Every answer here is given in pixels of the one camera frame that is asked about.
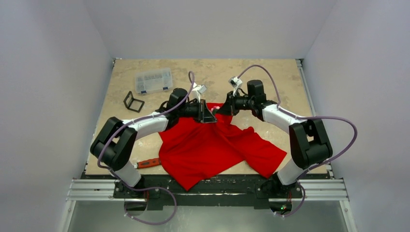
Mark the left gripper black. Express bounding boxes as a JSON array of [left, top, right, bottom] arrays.
[[177, 99, 217, 123]]

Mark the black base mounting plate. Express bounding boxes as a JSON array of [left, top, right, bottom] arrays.
[[113, 174, 303, 213]]

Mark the clear plastic organizer box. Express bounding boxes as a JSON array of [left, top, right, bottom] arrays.
[[135, 68, 173, 94]]

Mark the pink flower brooch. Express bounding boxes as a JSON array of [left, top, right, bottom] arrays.
[[211, 106, 220, 114]]

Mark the red handled adjustable wrench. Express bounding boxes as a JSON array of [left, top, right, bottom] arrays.
[[136, 158, 161, 169]]

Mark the black square frame stand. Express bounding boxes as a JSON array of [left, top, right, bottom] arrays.
[[123, 91, 145, 113]]

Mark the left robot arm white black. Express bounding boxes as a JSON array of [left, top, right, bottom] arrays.
[[90, 88, 217, 198]]

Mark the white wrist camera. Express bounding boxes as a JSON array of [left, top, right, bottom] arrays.
[[228, 76, 243, 97], [190, 83, 207, 102]]

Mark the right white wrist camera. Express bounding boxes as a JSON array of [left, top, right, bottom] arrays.
[[228, 76, 243, 97]]

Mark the red t-shirt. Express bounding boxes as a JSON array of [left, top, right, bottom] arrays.
[[159, 114, 287, 190]]

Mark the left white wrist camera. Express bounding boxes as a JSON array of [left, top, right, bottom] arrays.
[[190, 83, 207, 102]]

